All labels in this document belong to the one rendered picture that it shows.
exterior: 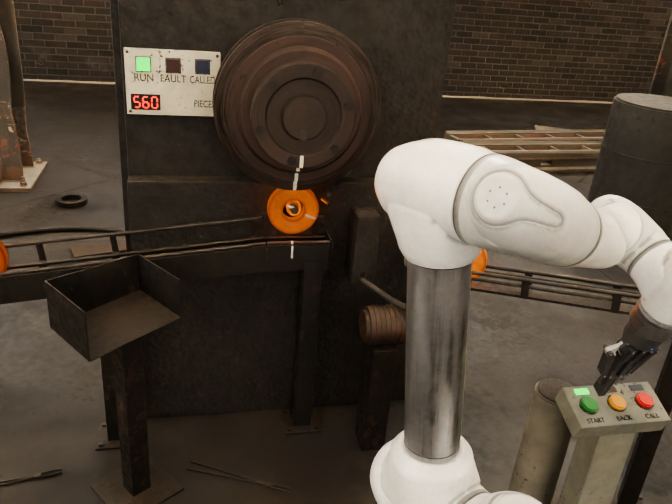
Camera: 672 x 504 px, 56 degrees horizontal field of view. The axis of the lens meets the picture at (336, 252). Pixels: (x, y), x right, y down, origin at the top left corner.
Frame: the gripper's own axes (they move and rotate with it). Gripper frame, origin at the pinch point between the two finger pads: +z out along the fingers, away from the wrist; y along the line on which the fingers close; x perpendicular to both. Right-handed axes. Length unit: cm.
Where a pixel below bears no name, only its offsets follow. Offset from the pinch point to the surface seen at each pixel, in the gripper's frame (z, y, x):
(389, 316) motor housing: 36, 31, -50
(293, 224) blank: 18, 60, -72
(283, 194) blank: 9, 64, -76
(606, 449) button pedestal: 18.1, -5.4, 7.5
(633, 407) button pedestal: 9.3, -11.2, 1.9
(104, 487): 81, 118, -25
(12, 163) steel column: 163, 203, -288
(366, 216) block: 15, 38, -72
